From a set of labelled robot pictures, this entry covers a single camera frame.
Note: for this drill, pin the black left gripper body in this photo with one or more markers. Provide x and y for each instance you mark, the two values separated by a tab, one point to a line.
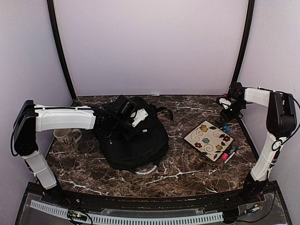
121	126

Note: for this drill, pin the black frame post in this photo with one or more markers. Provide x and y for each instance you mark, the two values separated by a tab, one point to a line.
59	48
244	41

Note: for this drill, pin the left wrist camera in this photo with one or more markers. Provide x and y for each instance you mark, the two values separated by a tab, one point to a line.
138	116

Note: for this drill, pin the white patterned mug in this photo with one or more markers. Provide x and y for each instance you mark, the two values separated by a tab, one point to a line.
68	138

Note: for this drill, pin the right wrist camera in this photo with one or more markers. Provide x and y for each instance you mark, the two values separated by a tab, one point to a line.
223	102

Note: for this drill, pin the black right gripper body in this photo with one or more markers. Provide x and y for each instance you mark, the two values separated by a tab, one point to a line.
234	113

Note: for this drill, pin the black right frame post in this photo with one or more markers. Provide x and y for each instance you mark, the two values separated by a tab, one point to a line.
244	41

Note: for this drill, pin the grey slotted cable duct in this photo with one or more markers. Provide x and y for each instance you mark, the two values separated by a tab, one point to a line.
129	217

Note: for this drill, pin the black student backpack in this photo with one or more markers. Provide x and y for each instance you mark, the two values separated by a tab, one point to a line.
146	148

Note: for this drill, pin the black left frame post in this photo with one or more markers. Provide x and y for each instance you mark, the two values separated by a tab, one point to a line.
59	48

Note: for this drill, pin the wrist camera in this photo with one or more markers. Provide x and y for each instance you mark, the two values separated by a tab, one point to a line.
138	116
223	102

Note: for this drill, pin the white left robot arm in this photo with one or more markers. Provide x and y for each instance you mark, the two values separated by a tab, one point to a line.
34	118

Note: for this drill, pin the blue capped black marker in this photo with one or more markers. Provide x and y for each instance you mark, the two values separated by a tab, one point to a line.
222	125

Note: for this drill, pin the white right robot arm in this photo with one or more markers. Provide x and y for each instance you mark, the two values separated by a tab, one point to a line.
281	121

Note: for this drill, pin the pink highlighter marker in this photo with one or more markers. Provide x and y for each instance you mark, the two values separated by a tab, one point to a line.
224	157

